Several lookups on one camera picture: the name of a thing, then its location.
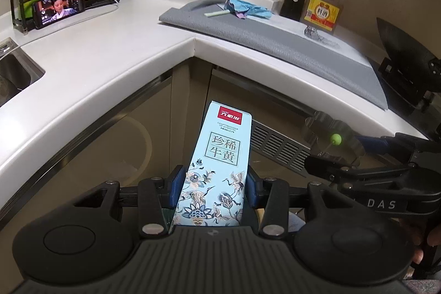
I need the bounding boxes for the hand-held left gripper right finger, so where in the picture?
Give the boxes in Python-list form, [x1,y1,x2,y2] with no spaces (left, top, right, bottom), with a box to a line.
[246,166,348,238]

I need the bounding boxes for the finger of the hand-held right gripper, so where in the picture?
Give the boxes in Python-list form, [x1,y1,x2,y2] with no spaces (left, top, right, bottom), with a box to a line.
[355,132,441,158]
[304,155,419,186]

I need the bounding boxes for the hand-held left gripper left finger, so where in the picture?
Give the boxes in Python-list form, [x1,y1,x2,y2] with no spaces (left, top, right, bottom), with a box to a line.
[74,165,188,238]

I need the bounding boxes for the light blue floral box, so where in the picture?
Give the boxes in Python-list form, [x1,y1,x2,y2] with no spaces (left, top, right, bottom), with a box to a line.
[162,100,254,234]

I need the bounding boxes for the clear plastic wrapper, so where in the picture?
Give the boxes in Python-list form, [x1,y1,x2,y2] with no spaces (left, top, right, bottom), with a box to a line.
[305,111,366,165]

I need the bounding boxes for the person's right hand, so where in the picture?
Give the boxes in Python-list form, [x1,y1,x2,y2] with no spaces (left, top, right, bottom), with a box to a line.
[396,216,441,265]

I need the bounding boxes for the cabinet vent grille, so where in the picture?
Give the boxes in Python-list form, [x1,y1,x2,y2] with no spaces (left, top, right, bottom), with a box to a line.
[251,120,312,174]

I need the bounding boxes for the beige cabinet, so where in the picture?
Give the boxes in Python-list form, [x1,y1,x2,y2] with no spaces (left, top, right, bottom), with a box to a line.
[0,58,428,246]

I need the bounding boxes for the black wok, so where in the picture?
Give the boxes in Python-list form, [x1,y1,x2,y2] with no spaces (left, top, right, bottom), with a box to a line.
[375,17,441,74]

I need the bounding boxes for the cooking wine jug yellow label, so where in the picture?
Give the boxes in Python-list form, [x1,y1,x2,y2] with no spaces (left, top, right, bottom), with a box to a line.
[299,0,344,36]

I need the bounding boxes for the grey mat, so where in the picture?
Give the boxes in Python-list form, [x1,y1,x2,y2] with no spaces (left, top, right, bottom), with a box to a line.
[158,0,389,110]

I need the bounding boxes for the blue crumpled wrapper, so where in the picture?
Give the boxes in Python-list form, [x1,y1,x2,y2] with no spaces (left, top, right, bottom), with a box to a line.
[225,0,273,20]

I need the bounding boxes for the steel sink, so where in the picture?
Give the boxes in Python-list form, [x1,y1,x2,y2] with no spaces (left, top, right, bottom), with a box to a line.
[0,37,46,109]

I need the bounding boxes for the smartphone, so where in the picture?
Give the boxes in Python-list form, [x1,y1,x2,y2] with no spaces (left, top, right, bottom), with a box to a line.
[33,0,85,30]

